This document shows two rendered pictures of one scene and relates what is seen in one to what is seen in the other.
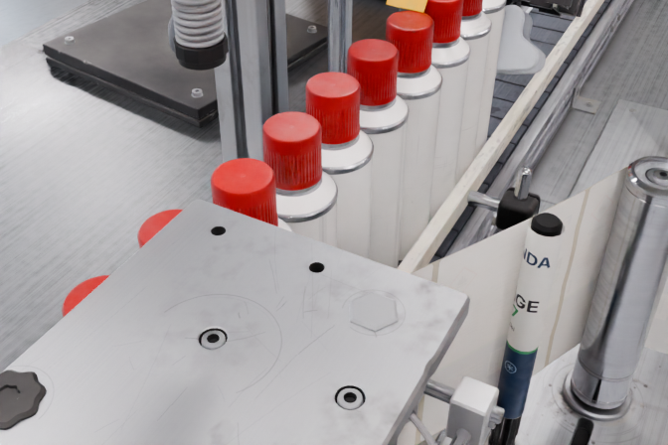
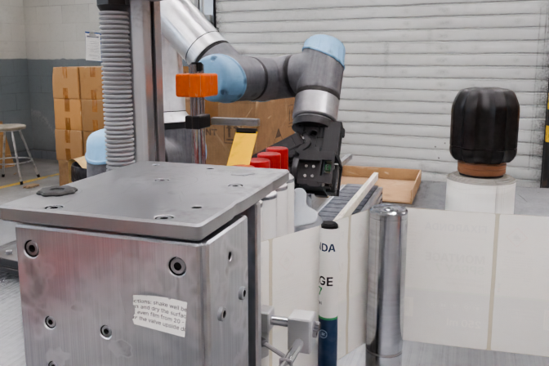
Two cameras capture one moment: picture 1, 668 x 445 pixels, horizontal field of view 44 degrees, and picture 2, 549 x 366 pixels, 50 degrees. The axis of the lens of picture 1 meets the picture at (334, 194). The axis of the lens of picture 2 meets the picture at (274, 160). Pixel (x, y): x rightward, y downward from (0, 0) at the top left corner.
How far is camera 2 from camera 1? 0.21 m
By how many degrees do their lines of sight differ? 29
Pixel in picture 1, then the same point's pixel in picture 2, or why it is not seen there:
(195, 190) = not seen: hidden behind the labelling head
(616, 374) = (390, 351)
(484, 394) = (307, 314)
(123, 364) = (117, 185)
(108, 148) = not seen: hidden behind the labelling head
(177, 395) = (147, 188)
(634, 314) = (391, 300)
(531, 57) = (313, 215)
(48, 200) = not seen: outside the picture
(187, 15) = (115, 153)
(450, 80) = (267, 208)
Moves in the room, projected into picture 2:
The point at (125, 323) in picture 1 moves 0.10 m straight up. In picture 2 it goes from (114, 179) to (105, 6)
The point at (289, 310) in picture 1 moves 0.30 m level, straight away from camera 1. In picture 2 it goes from (199, 174) to (166, 122)
